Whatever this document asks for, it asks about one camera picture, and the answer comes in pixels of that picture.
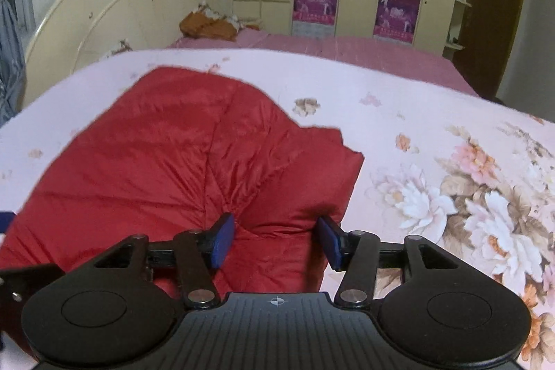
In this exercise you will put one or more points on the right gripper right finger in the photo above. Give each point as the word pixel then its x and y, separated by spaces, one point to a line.
pixel 356 254

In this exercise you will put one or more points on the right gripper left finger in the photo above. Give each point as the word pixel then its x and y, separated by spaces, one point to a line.
pixel 199 254

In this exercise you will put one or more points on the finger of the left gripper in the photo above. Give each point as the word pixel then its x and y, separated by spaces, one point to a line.
pixel 6 218

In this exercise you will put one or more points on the red down jacket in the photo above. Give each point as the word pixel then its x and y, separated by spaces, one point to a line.
pixel 176 151

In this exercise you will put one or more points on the white floral quilt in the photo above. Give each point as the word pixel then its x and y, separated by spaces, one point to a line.
pixel 460 192

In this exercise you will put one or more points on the pink bed sheet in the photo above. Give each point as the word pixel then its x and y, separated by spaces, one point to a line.
pixel 365 52

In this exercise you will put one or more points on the orange brown folded cloth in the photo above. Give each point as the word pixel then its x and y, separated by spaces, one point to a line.
pixel 198 25

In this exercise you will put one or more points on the grey window curtain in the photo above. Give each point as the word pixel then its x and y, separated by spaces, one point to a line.
pixel 12 63

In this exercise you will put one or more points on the lower right purple poster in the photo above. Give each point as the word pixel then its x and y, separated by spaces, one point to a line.
pixel 396 20

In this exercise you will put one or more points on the floral pillow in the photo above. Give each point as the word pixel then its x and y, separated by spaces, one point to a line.
pixel 212 14

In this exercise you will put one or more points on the cream round headboard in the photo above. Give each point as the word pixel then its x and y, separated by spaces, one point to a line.
pixel 76 33

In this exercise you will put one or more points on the brown wooden door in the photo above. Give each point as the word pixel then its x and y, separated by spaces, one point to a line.
pixel 487 37

